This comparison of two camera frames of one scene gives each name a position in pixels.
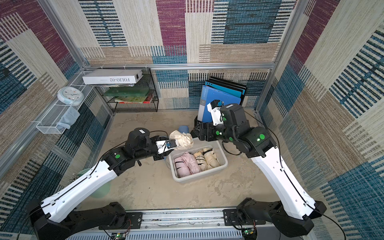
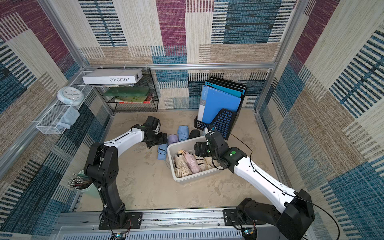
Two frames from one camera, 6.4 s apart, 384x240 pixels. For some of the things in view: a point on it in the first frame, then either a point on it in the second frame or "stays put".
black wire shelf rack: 141,97 stays put
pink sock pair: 191,162 stays put
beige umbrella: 184,140 → 182,168
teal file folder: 230,90 stays put
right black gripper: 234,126 → 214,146
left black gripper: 155,138 → 162,139
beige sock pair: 201,161 stays put
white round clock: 70,95 stays put
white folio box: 110,76 stays put
